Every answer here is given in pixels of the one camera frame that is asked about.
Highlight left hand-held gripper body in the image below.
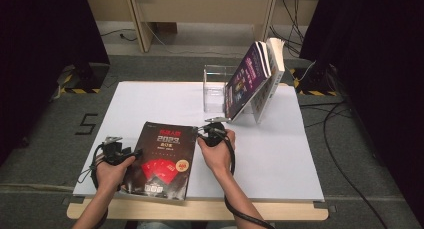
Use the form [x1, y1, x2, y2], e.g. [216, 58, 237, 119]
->
[100, 135, 134, 166]

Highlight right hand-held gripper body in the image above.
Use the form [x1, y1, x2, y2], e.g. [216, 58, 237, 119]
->
[199, 116, 233, 147]

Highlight dark brown and red magazine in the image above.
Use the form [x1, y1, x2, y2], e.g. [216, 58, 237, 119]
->
[120, 121, 198, 202]

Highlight clear acrylic book rack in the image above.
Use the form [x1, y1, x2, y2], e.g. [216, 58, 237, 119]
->
[202, 64, 271, 115]

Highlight purple magazine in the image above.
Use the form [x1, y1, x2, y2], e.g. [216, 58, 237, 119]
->
[223, 41, 272, 122]

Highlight white book with colourful pictures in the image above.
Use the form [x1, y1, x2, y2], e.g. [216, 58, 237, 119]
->
[250, 37, 287, 124]

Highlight person's right hand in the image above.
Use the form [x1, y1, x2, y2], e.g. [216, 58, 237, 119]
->
[197, 128, 237, 178]

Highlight person's left hand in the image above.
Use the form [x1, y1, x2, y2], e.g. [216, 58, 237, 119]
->
[95, 154, 137, 197]

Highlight light wooden table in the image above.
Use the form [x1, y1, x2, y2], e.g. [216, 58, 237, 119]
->
[66, 81, 329, 222]

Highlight stand base with hazard tape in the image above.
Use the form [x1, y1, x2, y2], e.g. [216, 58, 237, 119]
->
[289, 67, 339, 97]
[58, 63, 111, 95]

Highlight black curtain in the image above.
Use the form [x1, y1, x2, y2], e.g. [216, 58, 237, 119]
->
[0, 0, 111, 163]
[299, 0, 424, 217]

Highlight beige wooden desk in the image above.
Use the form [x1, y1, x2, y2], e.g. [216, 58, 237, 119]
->
[83, 0, 323, 55]

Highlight right hand-held gripper cable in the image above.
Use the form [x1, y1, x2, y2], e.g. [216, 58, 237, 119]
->
[222, 131, 276, 229]

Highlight long black floor cable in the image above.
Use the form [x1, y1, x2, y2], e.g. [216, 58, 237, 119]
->
[322, 102, 389, 229]

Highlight white floor cable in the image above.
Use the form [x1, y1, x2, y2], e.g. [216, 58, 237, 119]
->
[141, 20, 318, 83]

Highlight black cable with plug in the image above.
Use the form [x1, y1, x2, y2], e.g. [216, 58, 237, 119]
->
[100, 28, 138, 43]

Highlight short black floor cable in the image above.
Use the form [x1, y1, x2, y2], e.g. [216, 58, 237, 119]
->
[299, 102, 354, 128]

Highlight black power cables at socket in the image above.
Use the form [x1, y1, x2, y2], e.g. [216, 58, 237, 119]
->
[269, 0, 306, 57]

